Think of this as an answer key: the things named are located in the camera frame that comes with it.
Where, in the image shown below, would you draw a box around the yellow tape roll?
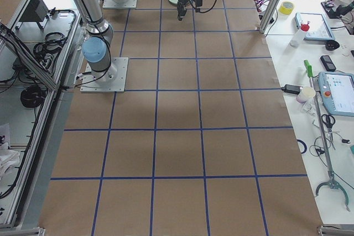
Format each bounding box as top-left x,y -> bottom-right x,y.
278,1 -> 294,15

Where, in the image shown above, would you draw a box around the white bottle red cap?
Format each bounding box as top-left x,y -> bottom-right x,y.
289,22 -> 310,48

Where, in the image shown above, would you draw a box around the teach pendant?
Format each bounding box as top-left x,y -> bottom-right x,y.
317,71 -> 353,117
294,12 -> 335,41

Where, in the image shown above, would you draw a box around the paper cup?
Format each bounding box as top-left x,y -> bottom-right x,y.
296,87 -> 316,103

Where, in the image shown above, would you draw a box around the black scissors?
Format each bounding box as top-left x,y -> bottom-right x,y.
321,114 -> 336,150

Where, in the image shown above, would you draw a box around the long reach grabber tool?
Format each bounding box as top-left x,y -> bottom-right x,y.
303,59 -> 351,211

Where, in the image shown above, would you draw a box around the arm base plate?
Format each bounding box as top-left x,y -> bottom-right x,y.
103,0 -> 137,9
80,57 -> 129,93

